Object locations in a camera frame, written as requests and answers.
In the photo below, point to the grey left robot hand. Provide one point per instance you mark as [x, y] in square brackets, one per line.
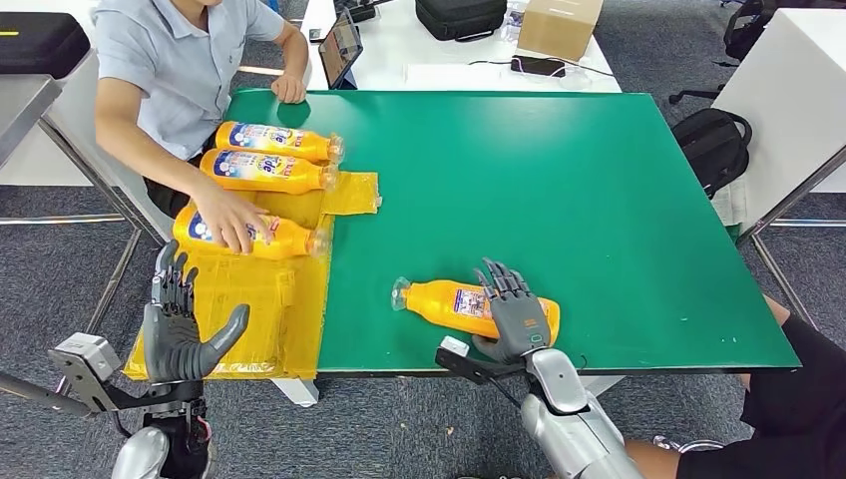
[172, 354]

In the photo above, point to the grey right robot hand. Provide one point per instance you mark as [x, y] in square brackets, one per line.
[522, 324]

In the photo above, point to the person's right hand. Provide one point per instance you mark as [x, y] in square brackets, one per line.
[231, 221]

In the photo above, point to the person's left hand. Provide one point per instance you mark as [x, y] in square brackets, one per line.
[288, 88]

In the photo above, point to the orange detergent bottle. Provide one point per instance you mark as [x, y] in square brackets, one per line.
[436, 307]
[291, 241]
[277, 149]
[264, 182]

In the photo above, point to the person's left forearm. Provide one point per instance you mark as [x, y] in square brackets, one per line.
[297, 56]

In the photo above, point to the person's right forearm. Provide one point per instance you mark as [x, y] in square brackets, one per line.
[145, 158]

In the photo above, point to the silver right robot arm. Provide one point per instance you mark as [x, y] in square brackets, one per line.
[568, 430]

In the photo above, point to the tablet on stand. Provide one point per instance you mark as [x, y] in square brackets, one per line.
[340, 47]

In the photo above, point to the yellow taped cardboard mat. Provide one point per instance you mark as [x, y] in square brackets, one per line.
[264, 311]

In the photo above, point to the person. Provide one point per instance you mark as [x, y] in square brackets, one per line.
[793, 423]
[168, 66]

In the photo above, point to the white side table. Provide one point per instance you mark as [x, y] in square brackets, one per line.
[76, 122]

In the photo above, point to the black soft equipment bag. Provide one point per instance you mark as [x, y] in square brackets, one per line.
[463, 16]

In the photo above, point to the clear plastic bag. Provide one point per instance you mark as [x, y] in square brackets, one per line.
[512, 26]

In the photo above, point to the folded newspaper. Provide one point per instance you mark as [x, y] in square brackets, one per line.
[731, 201]

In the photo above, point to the black smartphone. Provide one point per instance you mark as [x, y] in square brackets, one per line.
[537, 66]

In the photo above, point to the black hard carry case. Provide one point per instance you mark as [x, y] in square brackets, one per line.
[40, 45]

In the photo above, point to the black backpack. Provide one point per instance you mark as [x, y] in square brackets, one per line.
[714, 149]

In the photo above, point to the brown cardboard box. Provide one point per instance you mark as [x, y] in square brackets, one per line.
[560, 26]

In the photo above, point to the white desk metal legs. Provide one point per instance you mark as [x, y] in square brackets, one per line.
[786, 96]

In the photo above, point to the black office chair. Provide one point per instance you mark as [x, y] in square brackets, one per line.
[750, 30]

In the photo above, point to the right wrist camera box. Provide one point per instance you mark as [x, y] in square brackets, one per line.
[463, 363]

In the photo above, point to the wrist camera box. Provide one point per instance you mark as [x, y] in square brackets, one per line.
[463, 363]
[86, 354]

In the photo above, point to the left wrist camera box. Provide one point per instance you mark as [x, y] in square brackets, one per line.
[86, 354]

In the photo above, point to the grey metal frame table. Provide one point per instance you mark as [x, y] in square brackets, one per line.
[23, 106]

